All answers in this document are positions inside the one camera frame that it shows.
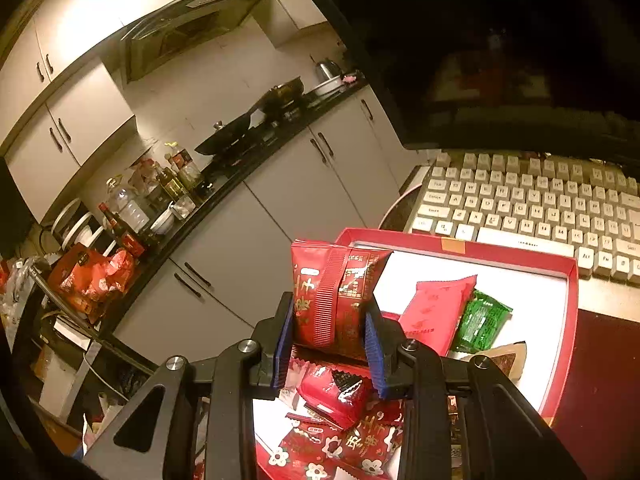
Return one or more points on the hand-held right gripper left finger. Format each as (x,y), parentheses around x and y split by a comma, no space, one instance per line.
(282,340)

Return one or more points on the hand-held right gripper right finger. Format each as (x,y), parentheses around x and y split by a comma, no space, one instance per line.
(375,355)

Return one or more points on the ribbed red snack packet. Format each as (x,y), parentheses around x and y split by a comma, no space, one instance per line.
(320,280)

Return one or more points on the plain red snack packet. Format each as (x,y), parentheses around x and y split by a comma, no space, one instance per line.
(435,310)

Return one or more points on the green snack packet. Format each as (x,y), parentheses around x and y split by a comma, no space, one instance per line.
(480,320)

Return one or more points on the dark brown snack packet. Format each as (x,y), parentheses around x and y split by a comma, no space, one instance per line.
(505,360)

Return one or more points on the red cardboard box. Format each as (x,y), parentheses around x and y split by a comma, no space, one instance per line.
(530,300)

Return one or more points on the pile of boxed red snacks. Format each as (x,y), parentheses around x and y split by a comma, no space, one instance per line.
(335,390)

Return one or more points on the white base cabinets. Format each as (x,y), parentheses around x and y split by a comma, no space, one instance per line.
(300,185)

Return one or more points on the white bowl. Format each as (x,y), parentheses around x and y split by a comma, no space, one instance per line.
(162,221)

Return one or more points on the black kitchen countertop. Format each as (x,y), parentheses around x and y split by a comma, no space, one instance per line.
(240,170)

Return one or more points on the dark oil bottle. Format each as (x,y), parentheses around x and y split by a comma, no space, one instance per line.
(170,185)

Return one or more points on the red label jar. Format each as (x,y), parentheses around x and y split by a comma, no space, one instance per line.
(182,165)

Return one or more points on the red plastic bag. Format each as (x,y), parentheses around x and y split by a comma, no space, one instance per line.
(90,275)

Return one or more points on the clear oil bottle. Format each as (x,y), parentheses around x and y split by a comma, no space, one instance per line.
(127,207)

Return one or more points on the black gas stove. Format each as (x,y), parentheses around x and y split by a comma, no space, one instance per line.
(260,132)

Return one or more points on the black wok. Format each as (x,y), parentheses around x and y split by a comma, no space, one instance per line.
(225,137)

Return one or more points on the beige computer keyboard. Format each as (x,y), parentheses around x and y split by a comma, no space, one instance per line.
(525,205)

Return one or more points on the metal storage rack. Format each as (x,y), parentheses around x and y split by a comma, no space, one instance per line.
(65,306)

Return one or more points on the maroon table mat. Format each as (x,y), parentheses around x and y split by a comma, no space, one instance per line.
(600,385)

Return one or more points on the white plates in rack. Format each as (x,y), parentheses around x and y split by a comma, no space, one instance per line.
(75,225)

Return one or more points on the black frying pan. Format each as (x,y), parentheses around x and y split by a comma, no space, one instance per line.
(282,95)

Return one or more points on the white dish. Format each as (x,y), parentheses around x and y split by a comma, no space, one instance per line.
(327,87)

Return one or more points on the steel kettle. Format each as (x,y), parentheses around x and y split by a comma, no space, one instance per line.
(327,70)

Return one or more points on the dark object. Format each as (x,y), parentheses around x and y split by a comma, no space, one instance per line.
(12,205)

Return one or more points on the steel range hood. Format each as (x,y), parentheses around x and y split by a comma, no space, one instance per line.
(190,30)

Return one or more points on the black computer monitor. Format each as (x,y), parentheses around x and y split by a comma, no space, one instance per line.
(475,35)

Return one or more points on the white wall cabinets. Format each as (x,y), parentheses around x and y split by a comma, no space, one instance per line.
(75,110)

